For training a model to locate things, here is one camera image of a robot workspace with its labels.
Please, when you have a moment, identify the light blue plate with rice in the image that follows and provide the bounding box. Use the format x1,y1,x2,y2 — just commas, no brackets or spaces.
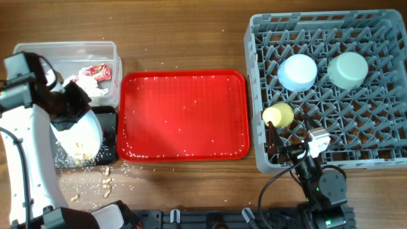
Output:
51,110,103,157

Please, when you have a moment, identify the pile of rice and peanuts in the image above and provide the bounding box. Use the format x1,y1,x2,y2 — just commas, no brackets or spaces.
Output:
52,145,116,169

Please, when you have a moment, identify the peanut on table middle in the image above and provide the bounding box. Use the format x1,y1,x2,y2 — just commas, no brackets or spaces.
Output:
102,178,112,184

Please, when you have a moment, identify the peanut shell on table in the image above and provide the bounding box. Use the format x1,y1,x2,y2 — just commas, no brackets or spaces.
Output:
103,189,111,198

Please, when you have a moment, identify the red snack wrapper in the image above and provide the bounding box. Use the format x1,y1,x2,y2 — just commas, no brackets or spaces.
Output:
70,64,112,82

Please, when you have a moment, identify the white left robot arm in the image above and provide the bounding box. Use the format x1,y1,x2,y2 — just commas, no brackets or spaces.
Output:
1,52,102,228

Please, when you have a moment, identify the mint green bowl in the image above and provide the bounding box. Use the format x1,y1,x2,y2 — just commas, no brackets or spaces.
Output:
327,52,368,90

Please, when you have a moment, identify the black waste bin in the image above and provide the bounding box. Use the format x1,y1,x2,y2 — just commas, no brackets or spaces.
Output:
50,106,117,153

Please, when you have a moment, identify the red plastic tray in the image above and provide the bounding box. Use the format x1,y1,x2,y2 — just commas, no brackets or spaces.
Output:
116,69,251,163

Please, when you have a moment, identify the white napkin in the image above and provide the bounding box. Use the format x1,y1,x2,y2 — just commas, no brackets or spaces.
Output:
63,75,109,97

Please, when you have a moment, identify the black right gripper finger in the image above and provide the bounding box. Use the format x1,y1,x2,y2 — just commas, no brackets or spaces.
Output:
303,113,322,130
268,121,284,156

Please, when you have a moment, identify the peanut on table left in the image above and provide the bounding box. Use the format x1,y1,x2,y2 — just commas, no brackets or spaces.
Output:
71,193,79,202

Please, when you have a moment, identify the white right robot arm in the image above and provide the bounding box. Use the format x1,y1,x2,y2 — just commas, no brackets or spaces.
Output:
258,114,349,228

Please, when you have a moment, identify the clear plastic bin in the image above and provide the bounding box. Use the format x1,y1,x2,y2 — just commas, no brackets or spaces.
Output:
13,41,123,108

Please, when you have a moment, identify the yellow cup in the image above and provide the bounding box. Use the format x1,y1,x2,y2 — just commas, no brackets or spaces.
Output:
262,102,294,128

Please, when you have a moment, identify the peanut on table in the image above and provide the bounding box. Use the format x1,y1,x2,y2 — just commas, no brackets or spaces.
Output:
102,178,112,184
71,193,79,202

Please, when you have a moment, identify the grey dishwasher rack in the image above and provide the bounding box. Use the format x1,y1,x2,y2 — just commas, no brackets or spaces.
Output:
244,10,406,174

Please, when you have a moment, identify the light blue bowl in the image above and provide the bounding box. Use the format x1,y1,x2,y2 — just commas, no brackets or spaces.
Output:
277,54,317,92

